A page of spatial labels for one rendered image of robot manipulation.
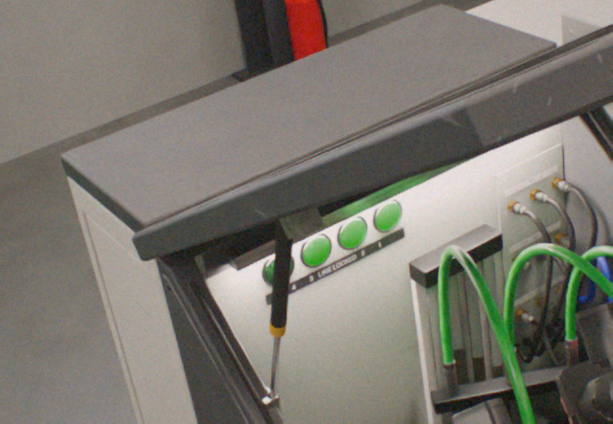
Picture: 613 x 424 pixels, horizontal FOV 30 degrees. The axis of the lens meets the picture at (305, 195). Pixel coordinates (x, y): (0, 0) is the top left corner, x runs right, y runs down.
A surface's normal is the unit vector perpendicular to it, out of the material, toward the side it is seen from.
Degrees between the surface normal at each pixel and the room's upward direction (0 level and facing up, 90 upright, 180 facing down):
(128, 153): 0
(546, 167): 90
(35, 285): 0
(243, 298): 90
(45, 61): 90
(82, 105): 90
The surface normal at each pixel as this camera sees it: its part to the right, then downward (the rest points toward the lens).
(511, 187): 0.54, 0.34
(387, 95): -0.15, -0.86
